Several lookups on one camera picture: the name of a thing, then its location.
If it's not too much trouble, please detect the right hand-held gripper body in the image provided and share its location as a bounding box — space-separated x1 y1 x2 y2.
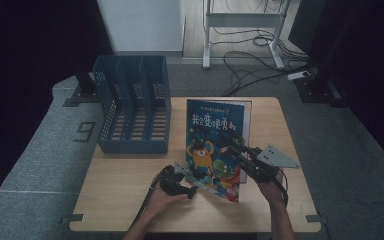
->
239 144 301 184

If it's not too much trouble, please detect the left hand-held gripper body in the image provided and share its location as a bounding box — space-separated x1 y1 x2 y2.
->
159 161 192 197

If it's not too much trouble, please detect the blue children's picture book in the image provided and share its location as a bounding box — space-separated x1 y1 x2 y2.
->
183 98 253 204

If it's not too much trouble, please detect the blue plastic file rack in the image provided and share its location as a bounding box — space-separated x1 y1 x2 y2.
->
92 55 172 155

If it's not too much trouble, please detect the person's left hand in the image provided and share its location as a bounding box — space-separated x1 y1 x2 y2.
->
145 174 190 219

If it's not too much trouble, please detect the person's right hand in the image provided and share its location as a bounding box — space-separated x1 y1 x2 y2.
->
257 171 288 207

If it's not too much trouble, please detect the white power strip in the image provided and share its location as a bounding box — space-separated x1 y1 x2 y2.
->
287 70 312 82

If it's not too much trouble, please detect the black metal stand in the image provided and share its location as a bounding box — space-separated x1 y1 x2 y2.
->
294 0 368 108
62 63 100 108

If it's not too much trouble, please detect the white board panel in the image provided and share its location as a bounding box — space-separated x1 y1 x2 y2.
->
97 0 185 55

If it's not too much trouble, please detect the dark curtain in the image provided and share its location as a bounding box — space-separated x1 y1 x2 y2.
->
0 0 115 218
288 0 384 179

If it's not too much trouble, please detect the right hand-held gripper black cable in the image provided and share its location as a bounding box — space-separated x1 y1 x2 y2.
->
273 168 290 207

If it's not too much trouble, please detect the hand-held gripper black cable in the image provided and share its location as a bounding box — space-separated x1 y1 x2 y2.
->
128 165 170 232
273 168 290 207

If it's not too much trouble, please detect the left hand-held gripper black cable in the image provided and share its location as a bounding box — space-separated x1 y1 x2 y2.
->
128 165 170 232

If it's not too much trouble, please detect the tangle of black floor cables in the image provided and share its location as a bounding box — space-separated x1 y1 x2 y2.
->
209 0 314 98

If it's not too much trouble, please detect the white metal desk frame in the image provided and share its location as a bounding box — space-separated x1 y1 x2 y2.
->
202 0 293 70

